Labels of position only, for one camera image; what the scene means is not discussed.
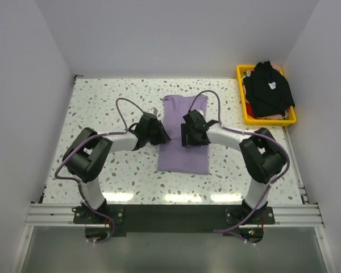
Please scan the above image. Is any purple t-shirt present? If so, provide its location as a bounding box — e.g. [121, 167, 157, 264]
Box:
[157, 95, 209, 175]

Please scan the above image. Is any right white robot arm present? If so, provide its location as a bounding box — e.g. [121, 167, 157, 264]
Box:
[181, 110, 290, 224]

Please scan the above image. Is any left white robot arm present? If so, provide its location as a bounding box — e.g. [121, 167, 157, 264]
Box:
[55, 113, 171, 223]

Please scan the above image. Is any red garment in bin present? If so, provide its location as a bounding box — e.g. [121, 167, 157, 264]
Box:
[246, 103, 255, 118]

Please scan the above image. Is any black t-shirt in bin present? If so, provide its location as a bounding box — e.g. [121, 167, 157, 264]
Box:
[242, 61, 295, 119]

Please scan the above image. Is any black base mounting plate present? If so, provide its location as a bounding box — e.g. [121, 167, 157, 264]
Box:
[73, 203, 275, 238]

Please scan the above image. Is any pink garment in bin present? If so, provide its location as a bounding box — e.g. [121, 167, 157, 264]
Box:
[265, 109, 289, 120]

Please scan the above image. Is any yellow plastic bin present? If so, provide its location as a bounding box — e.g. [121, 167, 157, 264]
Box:
[236, 64, 297, 127]

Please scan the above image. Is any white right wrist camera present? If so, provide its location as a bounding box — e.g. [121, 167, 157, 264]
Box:
[196, 109, 205, 117]

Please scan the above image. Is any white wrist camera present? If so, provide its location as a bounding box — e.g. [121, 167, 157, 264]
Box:
[196, 109, 205, 117]
[147, 107, 159, 115]

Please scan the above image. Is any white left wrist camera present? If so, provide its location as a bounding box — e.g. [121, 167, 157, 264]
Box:
[147, 107, 159, 115]

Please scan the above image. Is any aluminium frame rail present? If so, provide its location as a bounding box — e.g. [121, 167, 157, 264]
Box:
[25, 204, 324, 228]

